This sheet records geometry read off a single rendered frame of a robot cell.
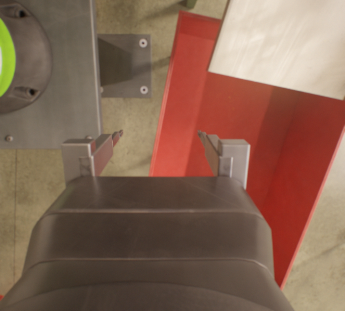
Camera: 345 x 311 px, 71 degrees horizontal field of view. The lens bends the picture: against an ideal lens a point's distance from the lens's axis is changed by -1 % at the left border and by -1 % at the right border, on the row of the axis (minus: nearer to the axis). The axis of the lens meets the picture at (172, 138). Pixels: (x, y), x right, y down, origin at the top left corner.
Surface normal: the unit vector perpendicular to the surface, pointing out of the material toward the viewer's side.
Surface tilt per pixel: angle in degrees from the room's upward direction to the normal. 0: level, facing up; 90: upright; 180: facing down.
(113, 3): 0
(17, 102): 66
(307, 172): 90
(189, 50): 0
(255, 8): 30
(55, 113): 0
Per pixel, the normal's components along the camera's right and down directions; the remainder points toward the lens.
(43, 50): 0.89, 0.07
